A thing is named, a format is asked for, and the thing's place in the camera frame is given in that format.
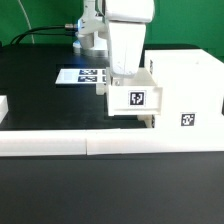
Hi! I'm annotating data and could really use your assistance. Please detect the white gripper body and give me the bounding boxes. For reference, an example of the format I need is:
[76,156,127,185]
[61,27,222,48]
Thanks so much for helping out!
[102,0,155,77]

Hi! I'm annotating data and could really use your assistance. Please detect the white drawer box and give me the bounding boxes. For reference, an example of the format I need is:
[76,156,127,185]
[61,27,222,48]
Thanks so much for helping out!
[137,115,155,128]
[96,68,162,116]

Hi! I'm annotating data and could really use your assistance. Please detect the white front drawer box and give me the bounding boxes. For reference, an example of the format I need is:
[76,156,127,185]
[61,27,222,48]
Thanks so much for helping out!
[137,115,155,128]

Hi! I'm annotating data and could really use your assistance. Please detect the white drawer cabinet frame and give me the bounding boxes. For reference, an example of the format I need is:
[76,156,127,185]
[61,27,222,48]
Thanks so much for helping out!
[144,49,224,130]

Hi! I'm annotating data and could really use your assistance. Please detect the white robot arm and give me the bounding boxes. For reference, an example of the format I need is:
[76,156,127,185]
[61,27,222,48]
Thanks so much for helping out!
[76,0,155,86]

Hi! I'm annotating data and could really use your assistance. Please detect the white marker tag sheet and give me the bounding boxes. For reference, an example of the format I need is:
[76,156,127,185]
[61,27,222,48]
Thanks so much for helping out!
[55,68,106,85]

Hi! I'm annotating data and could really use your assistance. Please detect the white front fence bar right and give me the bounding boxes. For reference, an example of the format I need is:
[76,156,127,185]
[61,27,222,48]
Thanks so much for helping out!
[87,128,224,155]

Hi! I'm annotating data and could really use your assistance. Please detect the white fence bar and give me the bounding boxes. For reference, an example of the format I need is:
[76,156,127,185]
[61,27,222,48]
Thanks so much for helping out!
[0,130,87,157]
[0,95,8,123]
[87,128,224,155]

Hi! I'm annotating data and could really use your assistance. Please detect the white front fence bar left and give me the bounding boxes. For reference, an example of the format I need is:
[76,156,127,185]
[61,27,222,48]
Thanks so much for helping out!
[0,130,87,157]

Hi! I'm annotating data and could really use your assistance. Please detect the white cable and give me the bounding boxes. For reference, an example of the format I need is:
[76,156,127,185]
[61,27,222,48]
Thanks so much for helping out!
[17,0,36,45]

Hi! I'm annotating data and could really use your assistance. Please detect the black cables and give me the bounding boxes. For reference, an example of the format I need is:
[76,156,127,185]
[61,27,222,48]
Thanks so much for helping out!
[9,23,80,46]

